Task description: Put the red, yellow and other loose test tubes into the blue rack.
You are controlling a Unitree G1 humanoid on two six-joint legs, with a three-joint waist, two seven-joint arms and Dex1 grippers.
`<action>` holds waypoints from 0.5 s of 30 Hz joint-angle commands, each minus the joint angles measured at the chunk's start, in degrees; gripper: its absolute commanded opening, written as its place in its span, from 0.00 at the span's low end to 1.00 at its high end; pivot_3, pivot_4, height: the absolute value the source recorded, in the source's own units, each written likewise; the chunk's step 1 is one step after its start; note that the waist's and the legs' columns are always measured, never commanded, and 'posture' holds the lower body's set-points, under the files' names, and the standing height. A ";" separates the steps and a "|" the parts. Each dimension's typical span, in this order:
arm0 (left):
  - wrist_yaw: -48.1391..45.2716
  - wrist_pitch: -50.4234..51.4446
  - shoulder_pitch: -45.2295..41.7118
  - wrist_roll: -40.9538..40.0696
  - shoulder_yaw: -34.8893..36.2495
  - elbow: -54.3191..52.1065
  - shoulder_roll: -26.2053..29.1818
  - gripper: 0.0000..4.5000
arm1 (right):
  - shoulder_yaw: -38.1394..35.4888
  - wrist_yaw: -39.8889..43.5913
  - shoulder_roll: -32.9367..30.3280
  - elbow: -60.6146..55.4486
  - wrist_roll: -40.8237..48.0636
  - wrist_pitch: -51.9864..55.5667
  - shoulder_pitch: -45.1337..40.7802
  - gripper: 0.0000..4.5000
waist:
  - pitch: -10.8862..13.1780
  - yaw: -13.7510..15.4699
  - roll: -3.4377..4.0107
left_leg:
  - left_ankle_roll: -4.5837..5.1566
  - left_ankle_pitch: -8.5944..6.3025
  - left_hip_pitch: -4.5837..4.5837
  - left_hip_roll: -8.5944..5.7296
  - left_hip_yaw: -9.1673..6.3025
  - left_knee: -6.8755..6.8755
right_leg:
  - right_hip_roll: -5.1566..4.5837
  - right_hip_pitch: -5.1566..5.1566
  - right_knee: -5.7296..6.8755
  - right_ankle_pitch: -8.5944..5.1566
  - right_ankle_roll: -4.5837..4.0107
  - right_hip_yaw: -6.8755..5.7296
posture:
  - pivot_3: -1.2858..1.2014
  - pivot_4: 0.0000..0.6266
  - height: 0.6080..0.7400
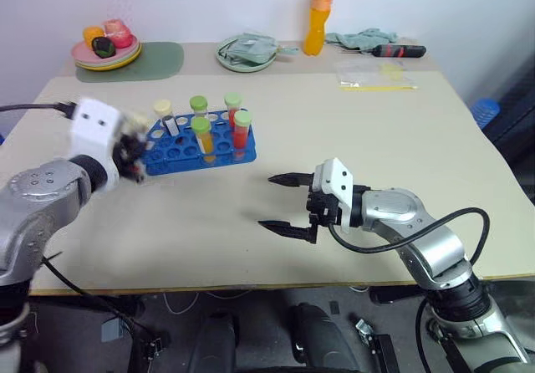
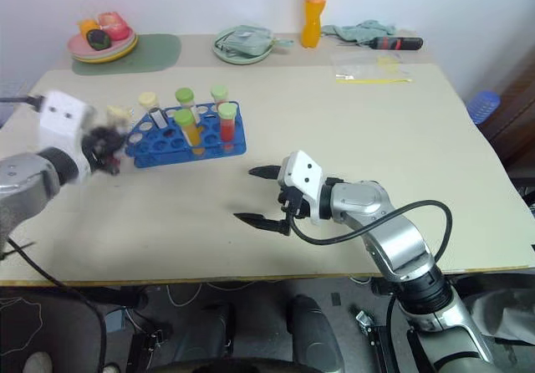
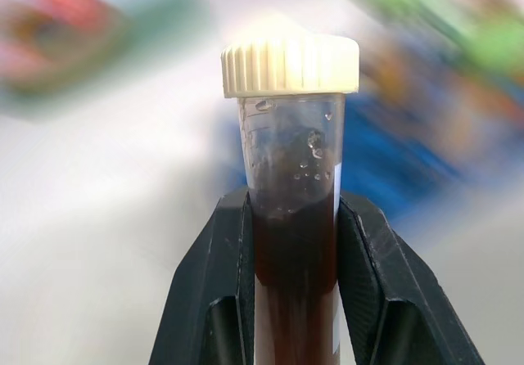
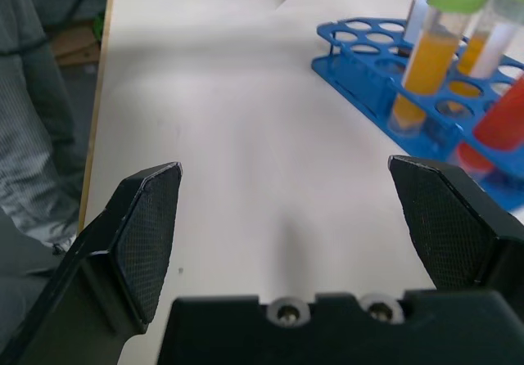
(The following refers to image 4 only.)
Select clear test tube green cap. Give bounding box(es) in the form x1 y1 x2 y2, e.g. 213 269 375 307
469 0 524 80

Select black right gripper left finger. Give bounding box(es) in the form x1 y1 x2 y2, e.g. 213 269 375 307
0 161 183 365

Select blue test tube rack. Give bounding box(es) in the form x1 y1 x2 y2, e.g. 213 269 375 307
310 16 524 211

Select red test tube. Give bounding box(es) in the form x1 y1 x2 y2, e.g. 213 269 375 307
455 72 524 178

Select yellow test tube orange cap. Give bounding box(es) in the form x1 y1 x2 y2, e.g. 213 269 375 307
454 0 499 78

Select person in grey clothing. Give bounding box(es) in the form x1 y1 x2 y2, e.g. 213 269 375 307
0 0 112 365

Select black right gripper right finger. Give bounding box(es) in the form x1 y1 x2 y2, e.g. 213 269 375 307
387 155 524 300

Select clear test tube white label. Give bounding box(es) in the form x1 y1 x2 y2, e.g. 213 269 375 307
403 0 436 47

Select brown cardboard box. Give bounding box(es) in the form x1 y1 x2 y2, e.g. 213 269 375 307
52 20 104 68

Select yellow test tube green cap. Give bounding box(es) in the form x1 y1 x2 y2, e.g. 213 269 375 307
388 0 490 137

